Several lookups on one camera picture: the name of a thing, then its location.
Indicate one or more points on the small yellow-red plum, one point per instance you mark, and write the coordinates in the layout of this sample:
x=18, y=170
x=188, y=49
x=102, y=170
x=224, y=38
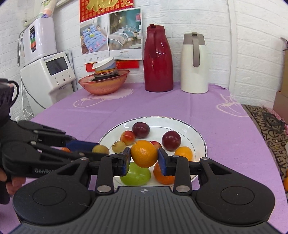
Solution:
x=118, y=146

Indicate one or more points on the pastel printed package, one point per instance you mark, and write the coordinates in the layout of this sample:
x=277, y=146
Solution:
x=47, y=9

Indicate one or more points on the bedding wall poster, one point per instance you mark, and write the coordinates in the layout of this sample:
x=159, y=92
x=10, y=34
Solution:
x=112, y=38

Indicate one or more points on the person's left hand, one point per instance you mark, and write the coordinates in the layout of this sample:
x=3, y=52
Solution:
x=15, y=185

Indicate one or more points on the green fruit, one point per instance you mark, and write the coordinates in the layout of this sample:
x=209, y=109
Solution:
x=136, y=177

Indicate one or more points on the red paper sheet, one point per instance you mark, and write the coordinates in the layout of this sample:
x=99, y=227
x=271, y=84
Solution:
x=128, y=64

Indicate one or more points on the dark patterned bowl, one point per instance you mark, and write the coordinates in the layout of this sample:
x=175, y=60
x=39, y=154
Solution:
x=105, y=74

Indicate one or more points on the small yellow-green plum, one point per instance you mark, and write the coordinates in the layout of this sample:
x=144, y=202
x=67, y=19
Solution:
x=100, y=149

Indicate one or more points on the brown patterned cloth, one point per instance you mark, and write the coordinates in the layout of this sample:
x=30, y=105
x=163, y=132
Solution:
x=267, y=130

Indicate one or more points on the white thermos jug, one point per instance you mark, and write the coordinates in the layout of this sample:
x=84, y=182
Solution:
x=189, y=74

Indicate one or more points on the red thermos jug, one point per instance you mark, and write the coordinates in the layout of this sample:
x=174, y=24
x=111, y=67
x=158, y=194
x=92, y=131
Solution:
x=157, y=60

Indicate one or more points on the red gold wall decoration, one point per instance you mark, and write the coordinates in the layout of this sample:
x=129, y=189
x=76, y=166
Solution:
x=105, y=9

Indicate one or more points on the small red plum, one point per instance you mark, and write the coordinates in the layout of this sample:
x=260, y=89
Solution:
x=127, y=137
x=155, y=144

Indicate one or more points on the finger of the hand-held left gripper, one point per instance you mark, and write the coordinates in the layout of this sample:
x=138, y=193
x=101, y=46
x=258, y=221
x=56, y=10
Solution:
x=83, y=145
x=95, y=154

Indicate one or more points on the purple tablecloth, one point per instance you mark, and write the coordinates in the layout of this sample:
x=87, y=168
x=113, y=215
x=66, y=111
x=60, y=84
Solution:
x=225, y=139

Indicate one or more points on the white round plate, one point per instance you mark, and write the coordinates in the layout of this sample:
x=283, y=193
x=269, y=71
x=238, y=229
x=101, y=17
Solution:
x=155, y=124

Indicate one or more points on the pink plastic bowl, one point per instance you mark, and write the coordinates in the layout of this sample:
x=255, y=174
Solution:
x=101, y=86

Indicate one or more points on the cardboard box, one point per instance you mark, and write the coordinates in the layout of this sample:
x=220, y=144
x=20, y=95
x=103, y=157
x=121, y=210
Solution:
x=281, y=105

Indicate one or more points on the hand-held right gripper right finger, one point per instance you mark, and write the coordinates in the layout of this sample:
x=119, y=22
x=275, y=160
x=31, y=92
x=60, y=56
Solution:
x=162, y=162

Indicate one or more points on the dark purple plum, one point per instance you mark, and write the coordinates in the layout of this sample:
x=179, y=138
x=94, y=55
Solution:
x=171, y=140
x=140, y=129

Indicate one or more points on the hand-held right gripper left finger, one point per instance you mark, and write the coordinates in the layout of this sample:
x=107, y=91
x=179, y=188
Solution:
x=126, y=162

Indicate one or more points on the white water purifier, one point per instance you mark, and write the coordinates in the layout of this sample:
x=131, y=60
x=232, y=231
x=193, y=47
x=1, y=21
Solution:
x=45, y=38

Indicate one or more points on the white water dispenser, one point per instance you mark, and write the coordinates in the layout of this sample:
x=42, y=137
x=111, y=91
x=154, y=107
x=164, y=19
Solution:
x=38, y=90

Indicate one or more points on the yellow-orange orange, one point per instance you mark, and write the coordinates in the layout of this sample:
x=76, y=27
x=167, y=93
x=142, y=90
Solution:
x=184, y=153

